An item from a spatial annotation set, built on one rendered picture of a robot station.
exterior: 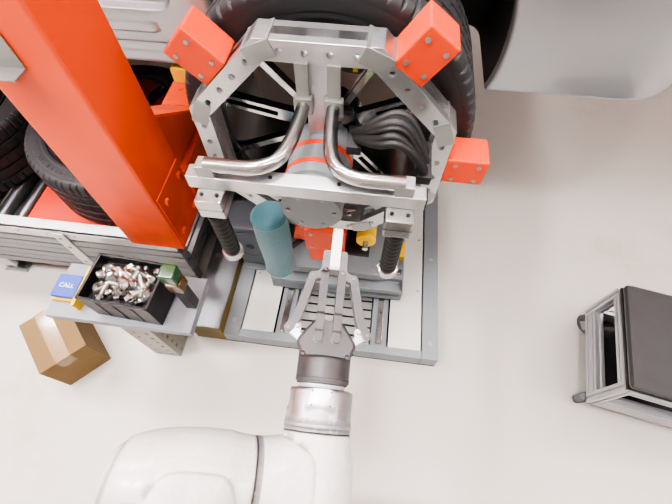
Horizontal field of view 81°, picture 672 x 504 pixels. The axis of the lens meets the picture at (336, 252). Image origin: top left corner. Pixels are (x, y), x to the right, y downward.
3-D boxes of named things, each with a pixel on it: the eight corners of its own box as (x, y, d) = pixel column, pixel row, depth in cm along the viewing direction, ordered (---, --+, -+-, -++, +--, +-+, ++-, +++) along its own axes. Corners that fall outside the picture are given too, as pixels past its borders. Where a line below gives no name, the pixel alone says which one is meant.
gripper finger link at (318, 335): (322, 345, 59) (313, 345, 59) (328, 275, 63) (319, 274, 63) (323, 341, 55) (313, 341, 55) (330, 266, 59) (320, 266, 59)
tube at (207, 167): (314, 111, 77) (311, 61, 68) (296, 187, 67) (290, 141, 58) (226, 103, 78) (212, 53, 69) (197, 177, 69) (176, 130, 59)
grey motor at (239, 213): (301, 197, 179) (294, 139, 149) (283, 279, 158) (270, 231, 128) (262, 193, 181) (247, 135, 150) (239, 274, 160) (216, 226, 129)
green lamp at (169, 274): (182, 271, 100) (177, 264, 96) (177, 286, 98) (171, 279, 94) (167, 270, 100) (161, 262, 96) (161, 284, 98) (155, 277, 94)
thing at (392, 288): (403, 225, 171) (407, 212, 163) (399, 301, 153) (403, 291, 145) (290, 213, 175) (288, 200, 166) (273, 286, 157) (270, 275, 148)
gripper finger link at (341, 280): (329, 342, 55) (339, 343, 55) (339, 268, 59) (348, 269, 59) (328, 346, 59) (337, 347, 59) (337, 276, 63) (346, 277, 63)
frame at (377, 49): (421, 219, 113) (482, 32, 66) (421, 238, 109) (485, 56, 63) (236, 199, 116) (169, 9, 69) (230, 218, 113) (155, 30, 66)
